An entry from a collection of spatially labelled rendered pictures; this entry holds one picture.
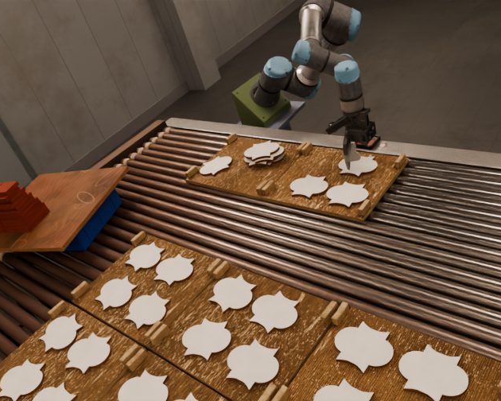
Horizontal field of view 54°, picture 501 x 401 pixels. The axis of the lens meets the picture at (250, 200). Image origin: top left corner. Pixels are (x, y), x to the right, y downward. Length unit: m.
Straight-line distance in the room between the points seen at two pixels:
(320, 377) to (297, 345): 0.11
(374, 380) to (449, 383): 0.15
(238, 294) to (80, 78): 3.76
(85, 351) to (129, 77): 4.01
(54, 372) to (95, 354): 0.13
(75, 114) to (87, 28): 0.80
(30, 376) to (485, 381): 1.17
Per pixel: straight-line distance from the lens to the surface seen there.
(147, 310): 1.52
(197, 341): 1.36
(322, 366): 1.22
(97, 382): 1.44
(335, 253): 1.48
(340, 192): 1.67
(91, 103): 4.98
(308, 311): 1.33
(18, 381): 1.60
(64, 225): 1.94
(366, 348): 1.21
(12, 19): 4.65
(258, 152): 1.96
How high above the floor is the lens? 1.92
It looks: 34 degrees down
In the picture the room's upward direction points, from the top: 20 degrees counter-clockwise
